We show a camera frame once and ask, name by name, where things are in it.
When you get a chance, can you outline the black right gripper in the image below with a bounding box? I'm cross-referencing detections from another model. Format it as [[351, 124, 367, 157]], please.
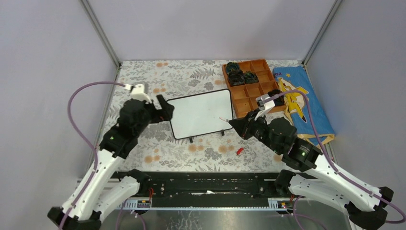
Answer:
[[228, 108, 282, 154]]

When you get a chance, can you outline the red marker cap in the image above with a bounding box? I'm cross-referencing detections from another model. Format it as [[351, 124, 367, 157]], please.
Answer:
[[237, 148, 244, 155]]

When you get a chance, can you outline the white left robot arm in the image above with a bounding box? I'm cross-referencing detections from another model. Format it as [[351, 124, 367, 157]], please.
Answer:
[[47, 94, 174, 230]]

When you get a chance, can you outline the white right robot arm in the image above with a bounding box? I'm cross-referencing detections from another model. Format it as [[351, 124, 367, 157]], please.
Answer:
[[228, 111, 394, 230]]

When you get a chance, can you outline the black framed whiteboard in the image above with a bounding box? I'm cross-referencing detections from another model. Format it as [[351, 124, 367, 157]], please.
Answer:
[[168, 89, 233, 140]]

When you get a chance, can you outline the orange wooden compartment tray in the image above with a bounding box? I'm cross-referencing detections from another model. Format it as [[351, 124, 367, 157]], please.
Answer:
[[222, 59, 279, 118]]

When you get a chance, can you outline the floral table cloth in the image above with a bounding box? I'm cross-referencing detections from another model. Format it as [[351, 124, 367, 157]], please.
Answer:
[[118, 60, 287, 172]]

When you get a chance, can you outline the black coiled band front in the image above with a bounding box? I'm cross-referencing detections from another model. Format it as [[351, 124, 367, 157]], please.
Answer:
[[268, 89, 285, 106]]

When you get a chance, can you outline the black coiled band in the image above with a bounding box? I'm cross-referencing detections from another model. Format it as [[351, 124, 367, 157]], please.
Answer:
[[244, 71, 259, 84], [225, 62, 240, 74], [228, 69, 245, 87], [268, 89, 285, 106]]

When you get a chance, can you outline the black coiled band middle left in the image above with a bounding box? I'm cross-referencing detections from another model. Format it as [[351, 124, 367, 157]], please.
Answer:
[[228, 69, 245, 87]]

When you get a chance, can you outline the black coiled band middle right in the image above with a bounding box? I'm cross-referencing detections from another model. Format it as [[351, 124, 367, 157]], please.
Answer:
[[244, 71, 259, 84]]

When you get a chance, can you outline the black coiled band back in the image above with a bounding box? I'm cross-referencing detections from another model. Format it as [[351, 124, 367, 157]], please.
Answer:
[[225, 62, 240, 74]]

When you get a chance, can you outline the blue cartoon cloth bag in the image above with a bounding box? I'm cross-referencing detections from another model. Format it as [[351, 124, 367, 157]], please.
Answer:
[[272, 66, 335, 145]]

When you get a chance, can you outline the right electronics board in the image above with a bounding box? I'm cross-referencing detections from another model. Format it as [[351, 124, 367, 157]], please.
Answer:
[[278, 201, 293, 209]]

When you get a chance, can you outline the electronics board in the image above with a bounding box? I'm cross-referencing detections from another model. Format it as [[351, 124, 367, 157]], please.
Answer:
[[136, 199, 151, 209], [278, 201, 293, 209]]

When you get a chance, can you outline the left electronics board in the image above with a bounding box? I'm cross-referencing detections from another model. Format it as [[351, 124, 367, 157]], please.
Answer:
[[136, 199, 151, 209]]

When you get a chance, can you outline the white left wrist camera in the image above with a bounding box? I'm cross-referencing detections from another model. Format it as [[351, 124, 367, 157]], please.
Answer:
[[124, 84, 152, 104]]

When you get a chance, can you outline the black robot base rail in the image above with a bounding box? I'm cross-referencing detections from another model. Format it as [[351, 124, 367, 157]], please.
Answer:
[[130, 172, 294, 209]]

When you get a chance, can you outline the left aluminium frame post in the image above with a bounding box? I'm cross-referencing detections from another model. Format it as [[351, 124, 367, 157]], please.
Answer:
[[79, 0, 121, 68]]

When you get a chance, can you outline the aluminium frame post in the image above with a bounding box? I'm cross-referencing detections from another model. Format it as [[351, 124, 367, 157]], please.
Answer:
[[79, 0, 121, 68], [302, 0, 344, 66]]

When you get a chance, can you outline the right aluminium frame post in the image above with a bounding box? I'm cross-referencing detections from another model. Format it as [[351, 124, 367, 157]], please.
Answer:
[[302, 0, 344, 66]]

